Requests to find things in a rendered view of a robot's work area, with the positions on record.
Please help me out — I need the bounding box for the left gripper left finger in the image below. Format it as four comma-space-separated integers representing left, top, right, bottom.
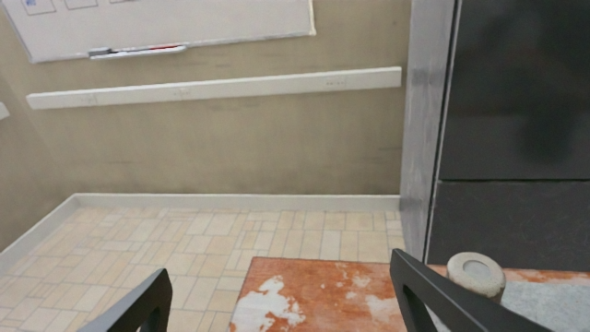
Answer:
75, 267, 173, 332

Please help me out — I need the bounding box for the grey metal plate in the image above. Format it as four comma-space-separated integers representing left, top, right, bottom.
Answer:
501, 281, 590, 332

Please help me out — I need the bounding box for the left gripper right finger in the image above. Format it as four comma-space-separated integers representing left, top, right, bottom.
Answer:
389, 248, 555, 332

